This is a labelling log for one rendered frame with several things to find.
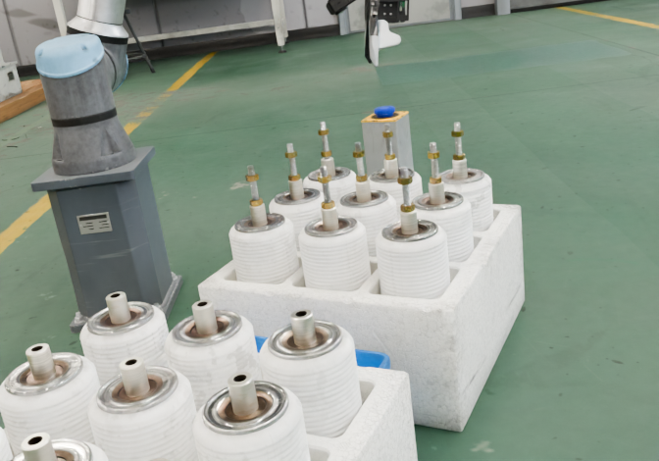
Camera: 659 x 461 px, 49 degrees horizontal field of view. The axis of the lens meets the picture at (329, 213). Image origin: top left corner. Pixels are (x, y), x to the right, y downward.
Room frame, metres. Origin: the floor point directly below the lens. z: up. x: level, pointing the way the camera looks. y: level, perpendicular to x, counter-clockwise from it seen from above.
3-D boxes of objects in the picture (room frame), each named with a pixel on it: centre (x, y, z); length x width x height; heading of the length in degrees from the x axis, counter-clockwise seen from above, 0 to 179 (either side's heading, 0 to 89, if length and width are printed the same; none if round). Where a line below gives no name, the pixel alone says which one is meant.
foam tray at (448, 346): (1.07, -0.06, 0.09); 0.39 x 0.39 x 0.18; 61
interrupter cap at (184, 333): (0.71, 0.15, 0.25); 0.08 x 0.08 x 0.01
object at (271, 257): (1.02, 0.10, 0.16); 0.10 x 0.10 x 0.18
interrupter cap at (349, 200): (1.07, -0.06, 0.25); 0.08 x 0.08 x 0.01
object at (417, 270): (0.91, -0.10, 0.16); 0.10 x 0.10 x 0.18
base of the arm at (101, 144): (1.35, 0.42, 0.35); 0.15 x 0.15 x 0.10
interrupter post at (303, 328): (0.65, 0.04, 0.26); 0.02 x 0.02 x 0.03
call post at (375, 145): (1.36, -0.13, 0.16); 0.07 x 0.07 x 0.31; 61
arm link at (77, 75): (1.36, 0.42, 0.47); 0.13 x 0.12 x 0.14; 1
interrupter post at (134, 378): (0.60, 0.20, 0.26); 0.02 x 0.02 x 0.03
